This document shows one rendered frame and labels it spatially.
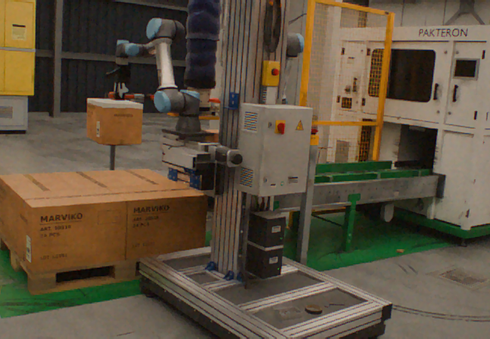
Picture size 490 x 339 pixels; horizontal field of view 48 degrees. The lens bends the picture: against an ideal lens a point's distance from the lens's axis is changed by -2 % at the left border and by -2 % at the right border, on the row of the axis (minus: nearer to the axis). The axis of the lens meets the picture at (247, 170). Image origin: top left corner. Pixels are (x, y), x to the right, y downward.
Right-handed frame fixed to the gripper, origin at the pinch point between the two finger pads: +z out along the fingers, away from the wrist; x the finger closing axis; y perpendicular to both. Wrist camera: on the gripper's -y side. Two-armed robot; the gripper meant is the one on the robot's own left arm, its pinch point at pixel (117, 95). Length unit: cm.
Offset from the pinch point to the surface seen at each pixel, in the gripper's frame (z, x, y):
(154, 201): 67, -20, 20
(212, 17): -56, -10, 61
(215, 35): -44, -9, 64
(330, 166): 58, 27, 214
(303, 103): 3, 45, 190
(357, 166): 60, 28, 249
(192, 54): -30, -3, 51
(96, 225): 79, -21, -19
